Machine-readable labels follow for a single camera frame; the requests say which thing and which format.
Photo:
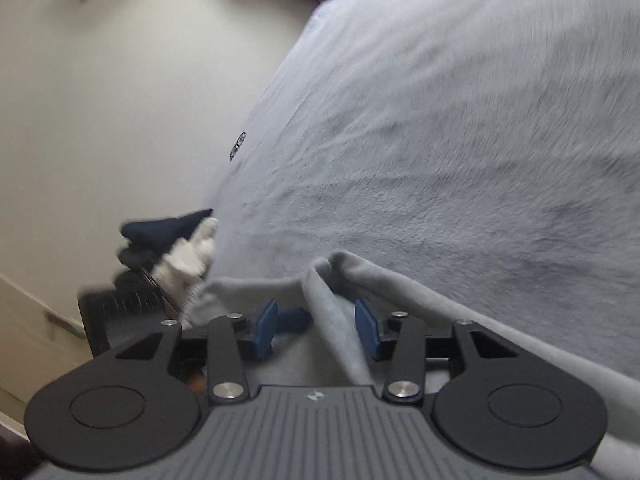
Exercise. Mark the small blanket label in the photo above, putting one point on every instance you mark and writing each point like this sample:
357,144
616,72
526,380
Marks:
239,144

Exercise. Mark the grey bed blanket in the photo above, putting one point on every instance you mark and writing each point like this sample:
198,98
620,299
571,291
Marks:
450,135

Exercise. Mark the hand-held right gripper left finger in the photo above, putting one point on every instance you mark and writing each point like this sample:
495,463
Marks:
265,327

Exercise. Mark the grey sweatshirt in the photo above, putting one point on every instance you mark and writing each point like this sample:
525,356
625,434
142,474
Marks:
320,360

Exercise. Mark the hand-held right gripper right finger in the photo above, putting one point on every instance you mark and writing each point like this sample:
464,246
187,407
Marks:
367,332

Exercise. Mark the person's left forearm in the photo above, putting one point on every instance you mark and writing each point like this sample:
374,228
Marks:
185,260

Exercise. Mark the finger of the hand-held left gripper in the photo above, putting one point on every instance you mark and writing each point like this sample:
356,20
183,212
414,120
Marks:
295,319

